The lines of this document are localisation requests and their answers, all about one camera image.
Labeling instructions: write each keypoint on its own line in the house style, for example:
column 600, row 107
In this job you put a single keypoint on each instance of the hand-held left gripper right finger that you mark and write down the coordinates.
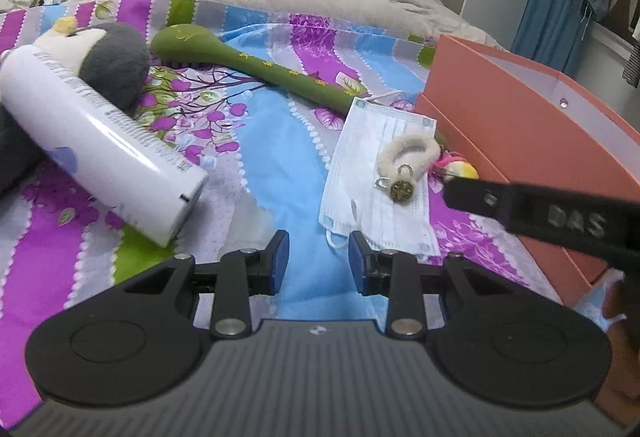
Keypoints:
column 357, row 257

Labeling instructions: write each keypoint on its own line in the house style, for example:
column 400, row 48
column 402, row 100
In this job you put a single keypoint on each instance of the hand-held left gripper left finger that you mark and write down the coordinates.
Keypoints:
column 280, row 257

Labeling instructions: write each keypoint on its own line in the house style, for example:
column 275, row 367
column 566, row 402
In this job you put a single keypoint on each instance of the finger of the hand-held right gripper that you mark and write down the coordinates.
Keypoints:
column 470, row 196

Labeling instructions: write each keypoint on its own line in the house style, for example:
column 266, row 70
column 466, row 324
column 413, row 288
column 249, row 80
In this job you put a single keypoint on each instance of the pink yellow plush ball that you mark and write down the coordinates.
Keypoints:
column 460, row 169

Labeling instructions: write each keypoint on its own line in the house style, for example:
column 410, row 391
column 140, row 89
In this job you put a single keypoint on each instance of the white face mask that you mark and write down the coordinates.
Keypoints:
column 360, row 167

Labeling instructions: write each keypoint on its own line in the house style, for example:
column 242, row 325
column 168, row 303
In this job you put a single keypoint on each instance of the pink cardboard box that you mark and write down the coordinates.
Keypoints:
column 525, row 117

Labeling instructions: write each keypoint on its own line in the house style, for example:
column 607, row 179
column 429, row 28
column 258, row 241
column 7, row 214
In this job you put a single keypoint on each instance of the person's right hand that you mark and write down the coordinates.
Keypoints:
column 619, row 387

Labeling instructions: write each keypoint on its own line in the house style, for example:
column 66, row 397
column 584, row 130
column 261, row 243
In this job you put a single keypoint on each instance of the striped floral bedsheet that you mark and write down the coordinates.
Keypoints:
column 280, row 157

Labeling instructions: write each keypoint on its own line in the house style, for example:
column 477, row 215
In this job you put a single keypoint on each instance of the grey striped cloth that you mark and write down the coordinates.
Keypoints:
column 632, row 67

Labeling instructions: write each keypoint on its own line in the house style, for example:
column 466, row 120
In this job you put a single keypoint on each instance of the green massage hammer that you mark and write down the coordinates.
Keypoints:
column 280, row 72

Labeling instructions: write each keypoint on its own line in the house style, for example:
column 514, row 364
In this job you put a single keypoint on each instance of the white spray bottle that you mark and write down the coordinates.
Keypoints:
column 100, row 152

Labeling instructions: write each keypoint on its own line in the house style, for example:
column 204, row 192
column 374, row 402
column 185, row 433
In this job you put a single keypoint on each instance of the grey penguin plush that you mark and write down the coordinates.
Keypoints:
column 110, row 62

